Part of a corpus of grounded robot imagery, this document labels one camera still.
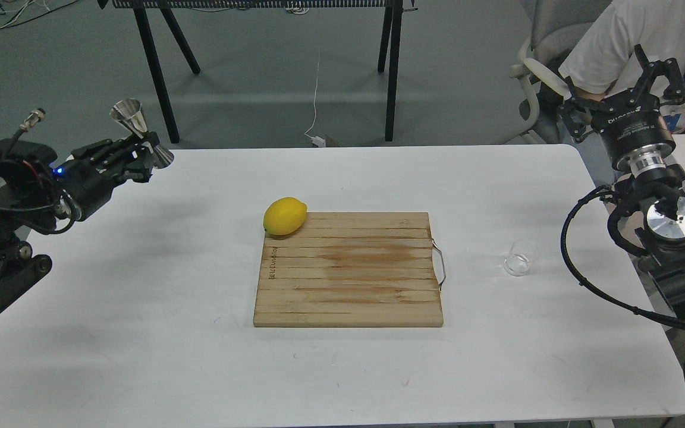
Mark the yellow lemon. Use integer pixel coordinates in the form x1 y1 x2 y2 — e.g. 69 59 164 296
263 197 307 236

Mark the white office chair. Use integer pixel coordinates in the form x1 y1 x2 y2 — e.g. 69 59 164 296
509 1 611 144

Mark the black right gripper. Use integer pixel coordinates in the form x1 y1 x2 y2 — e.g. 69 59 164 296
557 44 685 172

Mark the small clear glass beaker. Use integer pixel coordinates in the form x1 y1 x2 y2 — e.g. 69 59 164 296
502 239 540 277

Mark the person in white shirt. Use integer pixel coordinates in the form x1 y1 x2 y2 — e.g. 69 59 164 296
559 1 685 134

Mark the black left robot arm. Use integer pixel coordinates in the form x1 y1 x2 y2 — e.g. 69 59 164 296
0 99 174 313

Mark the wooden cutting board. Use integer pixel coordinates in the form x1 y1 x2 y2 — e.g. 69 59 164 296
253 212 445 328

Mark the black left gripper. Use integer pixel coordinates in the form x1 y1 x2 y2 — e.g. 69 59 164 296
51 132 162 222

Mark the steel double jigger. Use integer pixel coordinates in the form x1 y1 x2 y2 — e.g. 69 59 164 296
109 98 175 169

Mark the black metal frame table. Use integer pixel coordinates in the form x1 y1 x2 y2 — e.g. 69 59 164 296
96 8 422 150

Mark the white charging cable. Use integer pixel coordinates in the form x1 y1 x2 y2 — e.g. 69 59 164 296
303 45 327 148

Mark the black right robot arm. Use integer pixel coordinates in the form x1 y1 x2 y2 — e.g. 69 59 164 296
558 45 685 331

